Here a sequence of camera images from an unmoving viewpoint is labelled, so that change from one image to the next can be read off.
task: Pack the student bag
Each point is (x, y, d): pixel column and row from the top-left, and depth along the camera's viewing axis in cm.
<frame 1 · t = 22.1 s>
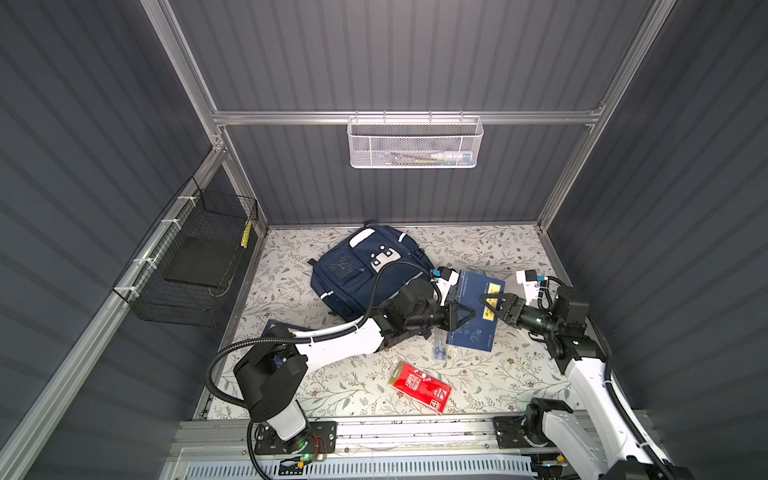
left hand: (478, 314, 72), fingers closed
right hand: (489, 305, 75), fingers open
navy blue student backpack: (359, 272, 103), point 5 cm above the table
navy book yellow label: (481, 330, 75), point 18 cm above the table
red paper box: (420, 386, 82), on the table
clear pack of pens: (440, 348, 90), on the table

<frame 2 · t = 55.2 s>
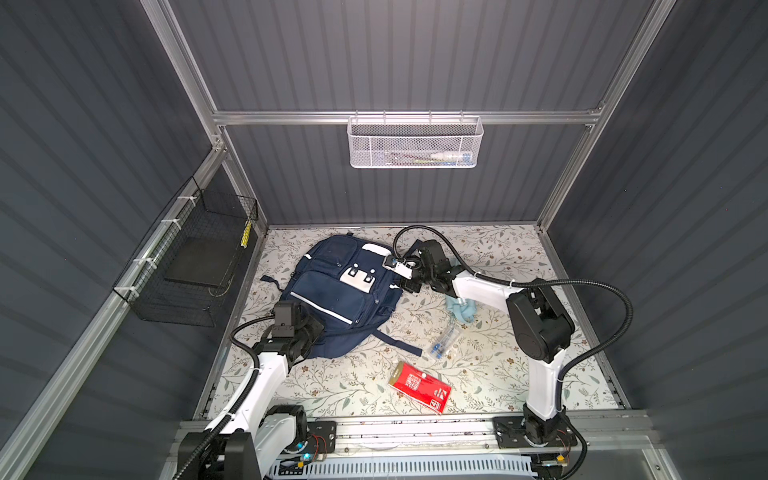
left hand: (320, 323, 86), fingers open
right hand: (402, 269, 96), fingers open
navy blue student backpack: (343, 280, 98), point 7 cm above the table
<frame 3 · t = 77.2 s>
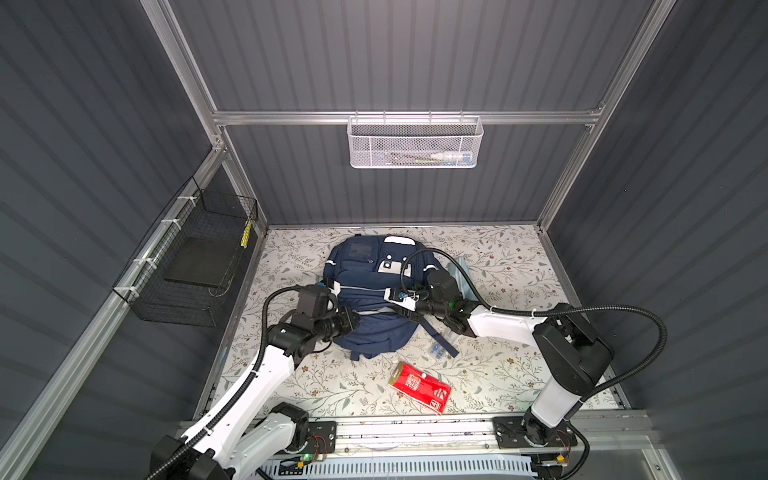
left hand: (361, 316, 79), fingers closed
right hand: (393, 296, 86), fingers open
navy blue student backpack: (375, 274, 98), point 9 cm above the table
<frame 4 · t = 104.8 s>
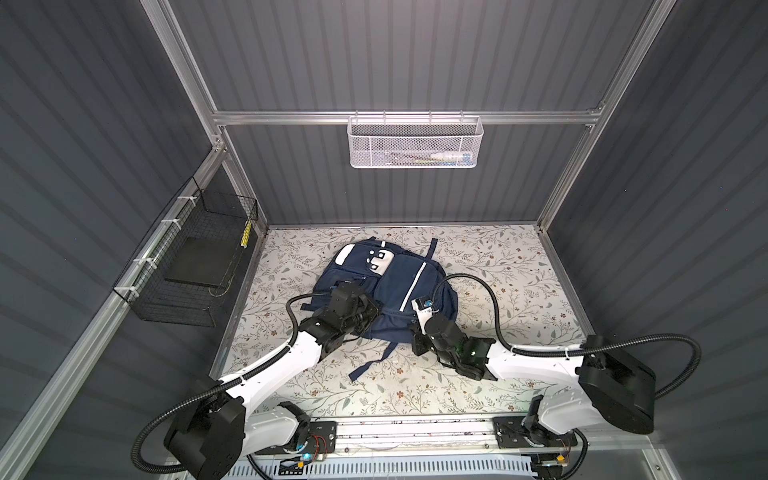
left hand: (385, 301, 82), fingers closed
right hand: (411, 327, 83), fingers closed
navy blue student backpack: (396, 277, 93), point 12 cm above the table
